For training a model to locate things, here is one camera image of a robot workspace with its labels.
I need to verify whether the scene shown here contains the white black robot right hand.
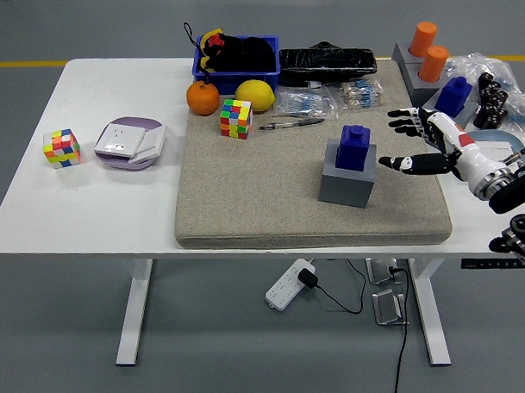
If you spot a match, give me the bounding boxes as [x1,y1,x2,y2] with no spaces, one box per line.
[375,103,508,193]

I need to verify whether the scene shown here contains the blue square seal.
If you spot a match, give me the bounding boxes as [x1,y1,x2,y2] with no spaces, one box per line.
[333,123,374,173]
[433,75,475,118]

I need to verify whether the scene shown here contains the grey square-hole seal holder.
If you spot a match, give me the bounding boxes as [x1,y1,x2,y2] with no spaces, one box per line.
[315,135,380,211]
[417,84,481,134]

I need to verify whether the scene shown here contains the grey round-hole seal holder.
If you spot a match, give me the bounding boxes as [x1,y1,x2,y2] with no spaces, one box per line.
[402,59,450,114]
[391,41,427,68]

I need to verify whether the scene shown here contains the orange cylinder seal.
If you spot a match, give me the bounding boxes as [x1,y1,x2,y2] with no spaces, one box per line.
[408,21,439,58]
[417,44,452,83]

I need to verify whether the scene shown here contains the light blue tray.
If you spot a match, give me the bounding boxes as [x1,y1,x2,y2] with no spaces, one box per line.
[463,128,525,157]

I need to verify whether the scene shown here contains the pile of dark brown caps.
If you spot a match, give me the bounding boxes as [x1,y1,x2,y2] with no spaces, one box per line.
[471,71,510,130]

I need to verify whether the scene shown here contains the crumpled clear plastic bags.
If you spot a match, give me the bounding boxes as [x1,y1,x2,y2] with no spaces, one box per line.
[445,49,525,134]

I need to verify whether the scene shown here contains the black table control panel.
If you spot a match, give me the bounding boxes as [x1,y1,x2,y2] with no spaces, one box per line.
[459,256,525,271]

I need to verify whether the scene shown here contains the clear bag of resistors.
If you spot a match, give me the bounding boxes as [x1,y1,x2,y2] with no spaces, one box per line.
[325,78,385,111]
[275,84,341,122]

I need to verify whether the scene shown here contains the black film-wrapped long object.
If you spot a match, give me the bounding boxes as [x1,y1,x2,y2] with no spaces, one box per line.
[277,39,378,88]

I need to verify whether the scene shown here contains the white table leg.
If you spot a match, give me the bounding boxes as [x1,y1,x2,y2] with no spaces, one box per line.
[407,255,452,367]
[111,256,157,367]

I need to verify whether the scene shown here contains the black clear pen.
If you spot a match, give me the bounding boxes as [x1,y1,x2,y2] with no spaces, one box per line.
[258,116,326,132]

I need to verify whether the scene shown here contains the black plug adapter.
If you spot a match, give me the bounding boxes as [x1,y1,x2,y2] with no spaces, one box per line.
[297,267,319,290]

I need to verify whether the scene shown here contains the grey-brown mat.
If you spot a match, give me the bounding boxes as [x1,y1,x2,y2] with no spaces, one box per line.
[167,55,454,255]

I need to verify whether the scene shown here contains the yellow lemon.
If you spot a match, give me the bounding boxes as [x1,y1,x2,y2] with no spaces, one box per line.
[234,78,277,114]

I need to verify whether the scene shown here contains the white power strip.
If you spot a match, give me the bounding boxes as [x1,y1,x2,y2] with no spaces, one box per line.
[263,258,318,312]

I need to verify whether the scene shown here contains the colourful puzzle cube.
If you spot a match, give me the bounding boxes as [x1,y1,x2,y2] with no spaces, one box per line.
[217,97,255,142]
[42,127,82,171]

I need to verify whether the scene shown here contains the blue plastic bin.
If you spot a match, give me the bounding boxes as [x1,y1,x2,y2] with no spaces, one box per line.
[190,33,282,99]

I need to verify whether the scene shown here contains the black cloth bundle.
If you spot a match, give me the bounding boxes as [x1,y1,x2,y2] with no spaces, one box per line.
[207,31,276,74]

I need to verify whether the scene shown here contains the orange fruit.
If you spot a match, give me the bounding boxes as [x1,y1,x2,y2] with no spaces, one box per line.
[185,80,222,117]

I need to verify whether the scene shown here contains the yellow red toy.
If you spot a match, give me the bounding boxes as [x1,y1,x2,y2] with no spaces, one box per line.
[197,28,227,72]

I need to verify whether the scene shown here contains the purple plate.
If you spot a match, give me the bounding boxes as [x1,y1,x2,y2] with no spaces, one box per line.
[93,115,167,173]

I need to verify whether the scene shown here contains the white switch panel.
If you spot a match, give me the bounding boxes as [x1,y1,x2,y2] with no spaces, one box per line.
[126,125,167,164]
[475,139,515,153]

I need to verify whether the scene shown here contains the metal floor bracket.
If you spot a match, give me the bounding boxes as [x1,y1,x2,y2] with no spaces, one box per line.
[371,287,409,328]
[365,256,403,286]

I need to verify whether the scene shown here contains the black floor cable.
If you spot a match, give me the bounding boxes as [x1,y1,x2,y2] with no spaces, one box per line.
[387,265,416,393]

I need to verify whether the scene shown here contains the black adapter cord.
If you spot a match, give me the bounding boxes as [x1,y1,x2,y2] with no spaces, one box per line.
[314,258,367,315]

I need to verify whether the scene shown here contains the black lanyard strap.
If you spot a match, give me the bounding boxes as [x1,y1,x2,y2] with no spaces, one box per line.
[182,20,203,49]

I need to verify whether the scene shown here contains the white wall socket panel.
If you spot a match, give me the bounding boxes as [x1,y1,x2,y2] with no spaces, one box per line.
[92,122,147,159]

